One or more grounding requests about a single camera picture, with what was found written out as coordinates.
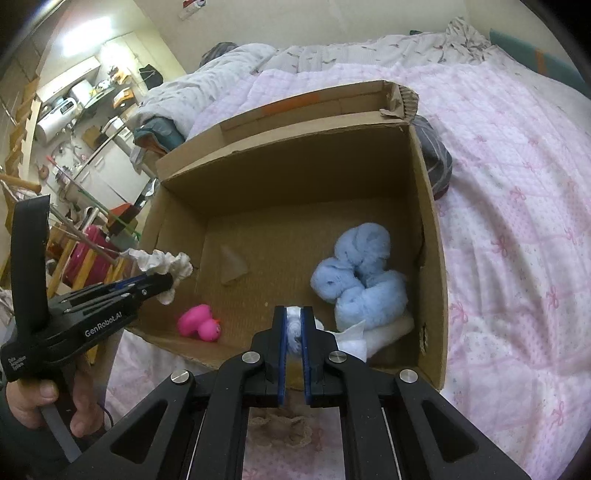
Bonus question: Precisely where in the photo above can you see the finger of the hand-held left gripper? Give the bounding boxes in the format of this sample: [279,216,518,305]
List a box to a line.
[107,273,156,288]
[133,275,175,302]

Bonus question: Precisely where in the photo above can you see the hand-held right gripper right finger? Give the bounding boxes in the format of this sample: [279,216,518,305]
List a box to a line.
[300,305,533,480]

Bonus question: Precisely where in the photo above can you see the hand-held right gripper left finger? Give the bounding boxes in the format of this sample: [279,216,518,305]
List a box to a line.
[69,305,290,480]

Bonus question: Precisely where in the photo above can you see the cream scrunchie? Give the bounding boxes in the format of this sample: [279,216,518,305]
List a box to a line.
[121,248,194,305]

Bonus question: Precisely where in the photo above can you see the white cotton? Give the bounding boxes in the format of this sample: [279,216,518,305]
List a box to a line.
[285,306,371,361]

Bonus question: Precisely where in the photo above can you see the pink rubber duck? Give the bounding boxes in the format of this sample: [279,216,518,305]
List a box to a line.
[178,305,221,343]

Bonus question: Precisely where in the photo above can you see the white fluffy cloth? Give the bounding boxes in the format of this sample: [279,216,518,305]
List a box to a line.
[362,316,416,357]

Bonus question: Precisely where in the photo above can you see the blue fluffy scrunchie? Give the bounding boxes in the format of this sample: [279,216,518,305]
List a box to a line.
[335,271,410,334]
[311,222,393,303]

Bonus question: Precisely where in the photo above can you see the brown cardboard box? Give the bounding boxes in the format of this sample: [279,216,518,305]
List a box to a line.
[127,80,448,394]

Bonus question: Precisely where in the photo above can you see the person's left hand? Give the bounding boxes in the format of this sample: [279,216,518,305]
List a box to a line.
[4,354,106,438]

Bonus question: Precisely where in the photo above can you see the pink suitcase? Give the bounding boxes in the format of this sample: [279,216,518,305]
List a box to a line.
[62,225,121,287]

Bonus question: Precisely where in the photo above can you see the beige knitted scrunchie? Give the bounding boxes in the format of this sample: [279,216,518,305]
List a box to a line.
[249,413,314,449]

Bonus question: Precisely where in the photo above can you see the white base cabinet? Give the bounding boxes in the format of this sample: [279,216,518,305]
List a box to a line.
[76,138,158,213]

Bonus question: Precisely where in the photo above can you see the white water heater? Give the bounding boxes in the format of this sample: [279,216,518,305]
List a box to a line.
[36,113,77,144]

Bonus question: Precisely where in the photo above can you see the grey duvet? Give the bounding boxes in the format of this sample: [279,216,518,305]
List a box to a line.
[134,44,305,148]

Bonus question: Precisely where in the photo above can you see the black hanging garment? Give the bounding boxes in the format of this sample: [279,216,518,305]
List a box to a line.
[139,65,165,89]

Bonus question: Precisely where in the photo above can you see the grey striped cloth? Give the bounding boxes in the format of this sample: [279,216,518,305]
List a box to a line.
[409,115,453,200]

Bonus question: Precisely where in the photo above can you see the dark cloth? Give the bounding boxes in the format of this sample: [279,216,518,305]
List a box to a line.
[201,42,238,68]

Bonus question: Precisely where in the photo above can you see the white patterned quilt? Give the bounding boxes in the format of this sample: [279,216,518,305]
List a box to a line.
[259,17,513,77]

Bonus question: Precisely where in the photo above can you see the teal headboard cushion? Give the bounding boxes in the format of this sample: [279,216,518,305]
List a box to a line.
[489,28,587,100]

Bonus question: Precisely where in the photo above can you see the green broom handle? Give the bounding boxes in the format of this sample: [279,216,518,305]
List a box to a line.
[69,185,140,237]

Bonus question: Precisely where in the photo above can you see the white wall cabinets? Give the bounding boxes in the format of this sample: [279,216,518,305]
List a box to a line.
[36,55,101,103]

